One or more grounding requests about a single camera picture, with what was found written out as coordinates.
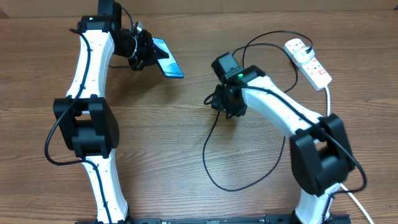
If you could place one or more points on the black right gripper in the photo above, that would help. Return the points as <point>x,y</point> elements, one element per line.
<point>218,103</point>

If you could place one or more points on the white power strip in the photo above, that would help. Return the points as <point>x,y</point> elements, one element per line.
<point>313,71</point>

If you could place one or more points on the white charger plug adapter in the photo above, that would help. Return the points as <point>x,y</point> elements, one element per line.
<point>303,55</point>

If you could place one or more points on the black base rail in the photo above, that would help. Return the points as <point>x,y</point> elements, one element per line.
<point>199,221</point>

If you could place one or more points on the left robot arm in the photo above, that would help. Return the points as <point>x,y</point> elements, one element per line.
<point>85,119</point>

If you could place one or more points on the Samsung Galaxy smartphone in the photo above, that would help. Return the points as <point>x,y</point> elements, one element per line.
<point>167,64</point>

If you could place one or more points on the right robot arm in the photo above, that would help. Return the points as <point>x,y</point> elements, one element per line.
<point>320,154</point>

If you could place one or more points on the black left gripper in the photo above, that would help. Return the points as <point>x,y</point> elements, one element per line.
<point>148,56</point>

